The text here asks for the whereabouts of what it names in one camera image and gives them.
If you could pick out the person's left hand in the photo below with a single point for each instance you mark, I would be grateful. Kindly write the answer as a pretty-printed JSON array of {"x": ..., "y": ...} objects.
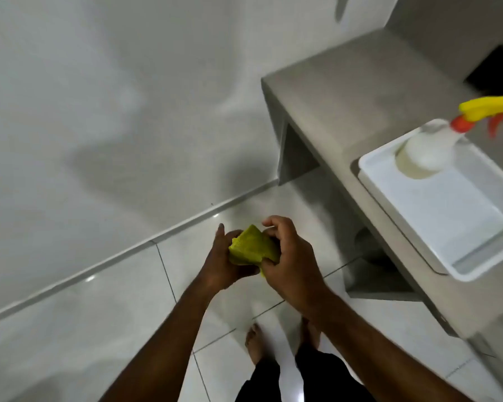
[{"x": 218, "y": 270}]

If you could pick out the person's right hand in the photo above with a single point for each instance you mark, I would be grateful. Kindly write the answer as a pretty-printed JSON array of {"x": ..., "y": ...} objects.
[{"x": 295, "y": 272}]

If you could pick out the person's left thumb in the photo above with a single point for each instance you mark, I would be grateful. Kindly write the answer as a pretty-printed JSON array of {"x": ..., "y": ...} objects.
[{"x": 220, "y": 236}]

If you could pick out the person's right thumb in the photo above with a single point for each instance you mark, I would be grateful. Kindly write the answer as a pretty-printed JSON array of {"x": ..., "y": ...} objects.
[{"x": 269, "y": 267}]

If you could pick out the yellow cleaning cloth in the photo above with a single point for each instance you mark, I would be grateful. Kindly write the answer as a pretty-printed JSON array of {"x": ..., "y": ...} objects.
[{"x": 251, "y": 246}]

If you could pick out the person's right forearm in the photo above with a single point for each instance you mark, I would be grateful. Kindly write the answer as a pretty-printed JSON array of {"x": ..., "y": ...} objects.
[{"x": 381, "y": 355}]

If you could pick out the person's left forearm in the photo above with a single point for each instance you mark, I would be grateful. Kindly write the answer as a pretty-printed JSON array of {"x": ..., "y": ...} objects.
[{"x": 161, "y": 351}]

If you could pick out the person's left foot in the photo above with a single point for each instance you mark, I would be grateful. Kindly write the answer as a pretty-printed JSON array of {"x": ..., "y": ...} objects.
[{"x": 255, "y": 343}]

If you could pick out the person's foot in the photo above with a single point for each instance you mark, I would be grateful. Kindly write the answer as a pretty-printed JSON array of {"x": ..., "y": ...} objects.
[
  {"x": 255, "y": 343},
  {"x": 310, "y": 334}
]

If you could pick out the person's right foot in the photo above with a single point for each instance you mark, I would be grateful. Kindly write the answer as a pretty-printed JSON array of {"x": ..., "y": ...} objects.
[{"x": 310, "y": 334}]

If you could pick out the person's black trousers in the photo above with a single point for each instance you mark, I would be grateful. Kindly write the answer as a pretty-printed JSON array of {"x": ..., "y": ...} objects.
[{"x": 301, "y": 378}]

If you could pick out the grey concrete counter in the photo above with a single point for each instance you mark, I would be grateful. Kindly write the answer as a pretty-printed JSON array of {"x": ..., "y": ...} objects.
[{"x": 381, "y": 163}]

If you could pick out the white plastic tray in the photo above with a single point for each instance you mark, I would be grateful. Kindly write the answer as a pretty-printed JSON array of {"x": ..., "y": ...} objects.
[{"x": 444, "y": 205}]

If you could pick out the white spray bottle yellow trigger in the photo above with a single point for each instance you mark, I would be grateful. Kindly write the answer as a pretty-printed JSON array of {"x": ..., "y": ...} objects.
[{"x": 436, "y": 146}]

